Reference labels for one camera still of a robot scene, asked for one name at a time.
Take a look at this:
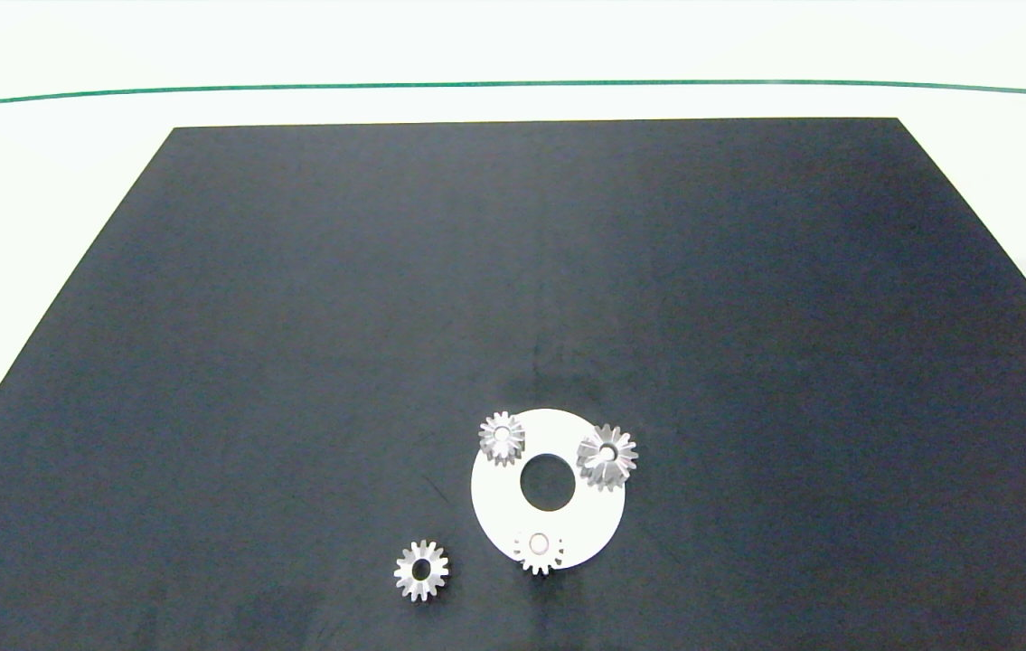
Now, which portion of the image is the small steel gear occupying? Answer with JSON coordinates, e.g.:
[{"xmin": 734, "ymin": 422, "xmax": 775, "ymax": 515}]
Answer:
[
  {"xmin": 393, "ymin": 540, "xmax": 450, "ymax": 603},
  {"xmin": 478, "ymin": 411, "xmax": 527, "ymax": 467},
  {"xmin": 513, "ymin": 529, "xmax": 565, "ymax": 576}
]

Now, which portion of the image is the round white plate with pins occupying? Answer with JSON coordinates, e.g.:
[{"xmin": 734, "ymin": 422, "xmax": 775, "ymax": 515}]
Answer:
[{"xmin": 470, "ymin": 409, "xmax": 626, "ymax": 571}]

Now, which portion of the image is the larger steel gear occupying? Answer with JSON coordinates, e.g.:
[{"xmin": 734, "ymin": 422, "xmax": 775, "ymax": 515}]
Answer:
[{"xmin": 576, "ymin": 423, "xmax": 639, "ymax": 494}]

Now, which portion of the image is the dark table mat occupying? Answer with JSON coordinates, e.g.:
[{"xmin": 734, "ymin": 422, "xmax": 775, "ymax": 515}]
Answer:
[{"xmin": 0, "ymin": 118, "xmax": 1026, "ymax": 651}]

